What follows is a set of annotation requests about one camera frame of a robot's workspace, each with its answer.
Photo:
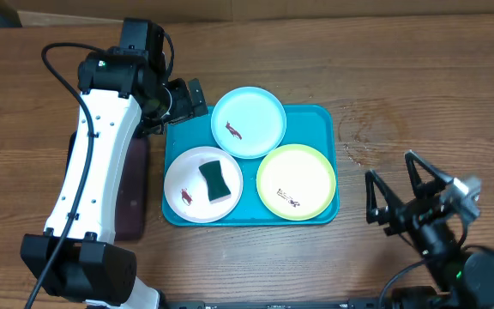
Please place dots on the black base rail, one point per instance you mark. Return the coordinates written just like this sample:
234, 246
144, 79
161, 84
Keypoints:
354, 303

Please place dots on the teal plastic serving tray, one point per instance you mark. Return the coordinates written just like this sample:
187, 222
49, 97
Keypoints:
310, 125

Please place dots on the black tray with red liquid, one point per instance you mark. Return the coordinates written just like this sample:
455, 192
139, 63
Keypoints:
131, 199

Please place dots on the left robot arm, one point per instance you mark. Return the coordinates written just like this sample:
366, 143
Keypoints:
121, 91

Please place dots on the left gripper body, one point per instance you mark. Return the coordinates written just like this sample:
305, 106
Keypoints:
181, 106

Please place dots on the yellow green-rimmed plate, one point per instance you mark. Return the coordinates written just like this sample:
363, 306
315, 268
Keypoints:
296, 182

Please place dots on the cardboard sheet at back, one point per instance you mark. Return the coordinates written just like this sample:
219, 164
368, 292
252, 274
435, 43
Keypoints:
163, 11

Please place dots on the light blue plate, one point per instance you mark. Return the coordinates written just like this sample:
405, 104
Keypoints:
248, 122

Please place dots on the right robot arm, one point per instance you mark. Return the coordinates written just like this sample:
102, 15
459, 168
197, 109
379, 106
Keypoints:
450, 273

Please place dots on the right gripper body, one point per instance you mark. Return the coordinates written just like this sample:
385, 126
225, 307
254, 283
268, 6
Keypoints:
432, 236

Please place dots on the white plate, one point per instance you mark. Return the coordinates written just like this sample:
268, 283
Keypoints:
186, 191

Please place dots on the green and pink sponge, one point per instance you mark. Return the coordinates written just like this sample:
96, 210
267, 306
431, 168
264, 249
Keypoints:
216, 185

